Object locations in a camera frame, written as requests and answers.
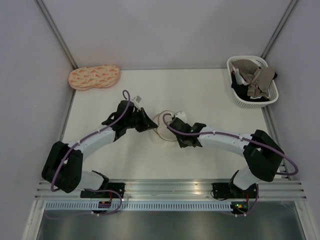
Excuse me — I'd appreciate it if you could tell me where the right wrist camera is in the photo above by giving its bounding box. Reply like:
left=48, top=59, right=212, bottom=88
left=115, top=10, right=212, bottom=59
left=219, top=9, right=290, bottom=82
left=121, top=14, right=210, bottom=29
left=174, top=111, right=188, bottom=123

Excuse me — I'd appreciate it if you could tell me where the white slotted cable duct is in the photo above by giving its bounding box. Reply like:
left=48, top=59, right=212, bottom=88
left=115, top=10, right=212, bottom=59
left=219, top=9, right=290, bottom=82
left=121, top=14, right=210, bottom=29
left=45, top=200, right=232, bottom=212

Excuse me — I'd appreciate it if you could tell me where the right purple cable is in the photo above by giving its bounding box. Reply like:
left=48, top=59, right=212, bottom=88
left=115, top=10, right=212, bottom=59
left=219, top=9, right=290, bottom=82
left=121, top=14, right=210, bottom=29
left=162, top=113, right=300, bottom=177

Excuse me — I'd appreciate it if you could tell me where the purple cable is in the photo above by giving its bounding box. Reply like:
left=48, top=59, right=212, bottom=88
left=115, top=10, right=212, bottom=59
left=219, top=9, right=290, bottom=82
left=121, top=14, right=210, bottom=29
left=162, top=113, right=300, bottom=177
left=50, top=89, right=123, bottom=218

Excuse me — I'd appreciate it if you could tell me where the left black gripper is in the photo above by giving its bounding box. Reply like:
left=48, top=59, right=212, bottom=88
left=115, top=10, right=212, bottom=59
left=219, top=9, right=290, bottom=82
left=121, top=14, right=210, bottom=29
left=124, top=107, right=157, bottom=133

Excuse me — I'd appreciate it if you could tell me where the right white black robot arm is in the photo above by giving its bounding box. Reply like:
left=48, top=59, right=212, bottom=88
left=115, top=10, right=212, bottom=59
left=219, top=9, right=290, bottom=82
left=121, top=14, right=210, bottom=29
left=167, top=117, right=284, bottom=198

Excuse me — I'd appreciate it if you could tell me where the aluminium mounting rail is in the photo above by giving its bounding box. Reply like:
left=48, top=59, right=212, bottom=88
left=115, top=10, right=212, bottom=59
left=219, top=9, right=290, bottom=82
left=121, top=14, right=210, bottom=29
left=34, top=178, right=307, bottom=201

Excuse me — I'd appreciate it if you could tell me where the white plastic basket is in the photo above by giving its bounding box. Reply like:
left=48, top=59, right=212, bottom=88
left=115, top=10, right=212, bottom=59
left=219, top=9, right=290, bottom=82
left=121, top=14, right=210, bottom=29
left=226, top=55, right=279, bottom=109

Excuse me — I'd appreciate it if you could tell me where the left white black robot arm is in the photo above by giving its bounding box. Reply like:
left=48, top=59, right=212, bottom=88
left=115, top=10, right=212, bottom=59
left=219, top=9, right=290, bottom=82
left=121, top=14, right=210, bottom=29
left=41, top=100, right=158, bottom=198

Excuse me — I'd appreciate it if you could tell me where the right aluminium corner post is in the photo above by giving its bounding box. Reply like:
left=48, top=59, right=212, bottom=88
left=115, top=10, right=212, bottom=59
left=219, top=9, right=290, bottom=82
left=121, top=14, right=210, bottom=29
left=260, top=0, right=300, bottom=59

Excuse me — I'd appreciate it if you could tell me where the beige bra in basket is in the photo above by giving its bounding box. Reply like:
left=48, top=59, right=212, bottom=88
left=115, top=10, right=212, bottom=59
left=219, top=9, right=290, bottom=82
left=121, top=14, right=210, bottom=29
left=231, top=58, right=275, bottom=100

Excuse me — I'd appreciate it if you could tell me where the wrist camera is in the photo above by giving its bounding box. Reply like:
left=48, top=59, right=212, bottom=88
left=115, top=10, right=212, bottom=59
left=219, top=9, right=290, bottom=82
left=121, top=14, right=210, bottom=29
left=174, top=111, right=188, bottom=123
left=131, top=95, right=142, bottom=106

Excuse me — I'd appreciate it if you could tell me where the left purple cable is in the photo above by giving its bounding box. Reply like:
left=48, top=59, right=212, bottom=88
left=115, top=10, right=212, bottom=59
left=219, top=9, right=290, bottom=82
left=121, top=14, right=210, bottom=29
left=50, top=89, right=123, bottom=218

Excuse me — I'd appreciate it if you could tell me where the left aluminium corner post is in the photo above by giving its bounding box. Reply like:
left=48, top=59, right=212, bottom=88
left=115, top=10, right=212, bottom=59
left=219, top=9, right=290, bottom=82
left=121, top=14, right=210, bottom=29
left=34, top=0, right=78, bottom=70

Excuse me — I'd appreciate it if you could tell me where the aluminium corner post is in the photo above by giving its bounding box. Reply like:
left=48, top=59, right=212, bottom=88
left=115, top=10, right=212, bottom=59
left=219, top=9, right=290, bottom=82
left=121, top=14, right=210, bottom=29
left=260, top=0, right=300, bottom=59
left=34, top=0, right=78, bottom=70

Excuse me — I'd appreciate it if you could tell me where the pink carrot print bra case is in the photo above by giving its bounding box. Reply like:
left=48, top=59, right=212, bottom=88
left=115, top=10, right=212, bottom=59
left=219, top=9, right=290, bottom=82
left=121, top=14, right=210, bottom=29
left=68, top=64, right=121, bottom=91

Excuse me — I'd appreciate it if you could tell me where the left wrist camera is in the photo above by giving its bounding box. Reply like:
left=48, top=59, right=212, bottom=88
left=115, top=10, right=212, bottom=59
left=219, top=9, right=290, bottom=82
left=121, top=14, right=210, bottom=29
left=131, top=95, right=142, bottom=106

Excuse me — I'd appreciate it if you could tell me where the black garment in basket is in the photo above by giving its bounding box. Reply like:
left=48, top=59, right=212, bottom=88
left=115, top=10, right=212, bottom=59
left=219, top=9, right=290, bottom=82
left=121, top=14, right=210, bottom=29
left=230, top=65, right=279, bottom=103

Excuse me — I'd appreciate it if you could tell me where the white garment in basket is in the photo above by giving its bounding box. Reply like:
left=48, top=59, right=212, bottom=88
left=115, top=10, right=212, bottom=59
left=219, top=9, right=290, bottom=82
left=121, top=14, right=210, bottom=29
left=232, top=66, right=247, bottom=86

